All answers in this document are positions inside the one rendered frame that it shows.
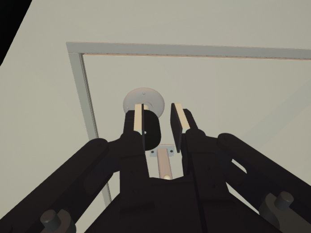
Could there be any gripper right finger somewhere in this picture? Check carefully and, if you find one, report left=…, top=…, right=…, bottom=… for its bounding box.
left=170, top=103, right=311, bottom=233

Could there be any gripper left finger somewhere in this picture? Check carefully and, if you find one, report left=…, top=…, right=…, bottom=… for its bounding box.
left=0, top=103, right=150, bottom=233

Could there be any cream locker door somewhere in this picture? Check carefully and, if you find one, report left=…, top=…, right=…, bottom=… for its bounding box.
left=82, top=54, right=311, bottom=214

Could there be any grey round lock plate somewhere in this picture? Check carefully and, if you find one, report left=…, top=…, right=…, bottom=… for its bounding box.
left=122, top=87, right=165, bottom=120

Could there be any tan door handle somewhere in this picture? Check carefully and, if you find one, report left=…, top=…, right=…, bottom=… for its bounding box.
left=149, top=144, right=176, bottom=181

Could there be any grey locker door frame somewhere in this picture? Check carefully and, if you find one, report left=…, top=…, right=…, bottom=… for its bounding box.
left=65, top=42, right=311, bottom=205

